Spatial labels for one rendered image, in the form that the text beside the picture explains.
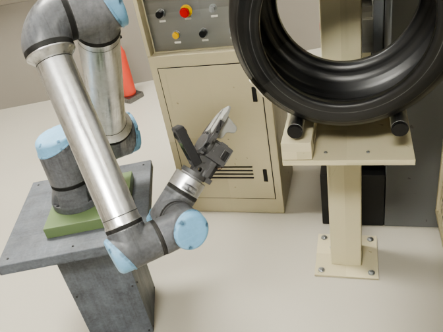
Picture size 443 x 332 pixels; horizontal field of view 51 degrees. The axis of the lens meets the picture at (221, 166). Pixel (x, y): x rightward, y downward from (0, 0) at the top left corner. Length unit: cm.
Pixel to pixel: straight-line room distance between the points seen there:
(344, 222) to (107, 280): 98
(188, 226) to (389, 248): 135
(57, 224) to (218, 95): 94
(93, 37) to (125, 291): 104
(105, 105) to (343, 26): 79
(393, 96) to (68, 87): 79
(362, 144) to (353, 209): 56
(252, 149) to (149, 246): 127
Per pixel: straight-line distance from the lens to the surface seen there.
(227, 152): 123
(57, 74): 112
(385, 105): 128
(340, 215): 197
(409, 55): 152
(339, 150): 142
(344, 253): 212
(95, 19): 117
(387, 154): 140
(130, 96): 413
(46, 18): 115
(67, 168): 163
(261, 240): 232
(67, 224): 165
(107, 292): 190
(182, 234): 108
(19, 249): 172
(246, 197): 243
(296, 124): 133
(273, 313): 201
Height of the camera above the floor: 155
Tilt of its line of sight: 32 degrees down
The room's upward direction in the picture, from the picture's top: 11 degrees counter-clockwise
